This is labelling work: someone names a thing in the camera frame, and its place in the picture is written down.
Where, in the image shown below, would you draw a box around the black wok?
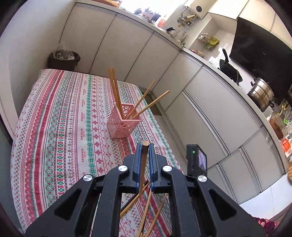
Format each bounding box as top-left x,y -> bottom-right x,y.
218,48 -> 243,86

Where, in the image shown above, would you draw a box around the pink plastic lattice holder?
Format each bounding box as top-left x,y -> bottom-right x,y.
107,102 -> 142,139

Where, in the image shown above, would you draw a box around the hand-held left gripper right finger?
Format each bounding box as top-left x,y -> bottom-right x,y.
148,143 -> 266,237

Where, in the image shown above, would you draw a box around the tan bamboo chopstick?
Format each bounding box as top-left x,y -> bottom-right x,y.
112,68 -> 125,119
145,194 -> 168,237
127,80 -> 156,119
120,184 -> 151,217
138,141 -> 150,196
136,194 -> 152,237
108,68 -> 122,119
135,90 -> 170,115

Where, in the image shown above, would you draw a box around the person's dark red clothing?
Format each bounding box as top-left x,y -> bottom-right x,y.
252,216 -> 283,237

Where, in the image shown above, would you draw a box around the white upper wall cabinet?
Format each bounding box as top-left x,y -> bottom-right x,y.
208,0 -> 292,38

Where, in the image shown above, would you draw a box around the dark brown chopstick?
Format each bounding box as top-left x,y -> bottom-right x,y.
120,181 -> 150,212

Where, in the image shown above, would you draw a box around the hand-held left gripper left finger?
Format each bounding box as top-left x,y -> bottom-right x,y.
25,143 -> 143,237

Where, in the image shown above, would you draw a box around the stainless steel steamer pot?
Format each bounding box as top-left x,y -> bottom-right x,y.
247,77 -> 277,112

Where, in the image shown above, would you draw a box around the clear jar red contents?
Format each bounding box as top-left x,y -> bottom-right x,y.
269,112 -> 288,140

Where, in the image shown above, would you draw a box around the dark brown trash bin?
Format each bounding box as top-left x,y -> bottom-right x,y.
47,43 -> 81,71

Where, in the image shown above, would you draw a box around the white kitchen base cabinet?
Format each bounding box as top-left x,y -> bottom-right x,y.
55,2 -> 288,205

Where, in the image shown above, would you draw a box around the striped patterned tablecloth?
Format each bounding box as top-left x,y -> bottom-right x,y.
10,68 -> 183,237

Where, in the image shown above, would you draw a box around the brown floor mat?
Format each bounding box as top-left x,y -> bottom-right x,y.
143,92 -> 166,116

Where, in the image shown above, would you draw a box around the yellow green snack packet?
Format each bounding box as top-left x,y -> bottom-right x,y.
198,33 -> 220,49

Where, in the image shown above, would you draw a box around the water heater pipes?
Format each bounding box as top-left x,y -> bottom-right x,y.
177,7 -> 197,28

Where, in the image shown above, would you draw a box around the white wall water heater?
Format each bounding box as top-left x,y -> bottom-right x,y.
184,0 -> 214,19

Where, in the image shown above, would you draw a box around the white kitchen countertop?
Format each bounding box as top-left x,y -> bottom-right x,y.
75,0 -> 292,164

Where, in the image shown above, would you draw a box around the black range hood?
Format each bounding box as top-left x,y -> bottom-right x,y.
229,17 -> 292,98

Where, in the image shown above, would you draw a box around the countertop utensil holder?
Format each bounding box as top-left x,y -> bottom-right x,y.
141,8 -> 160,22

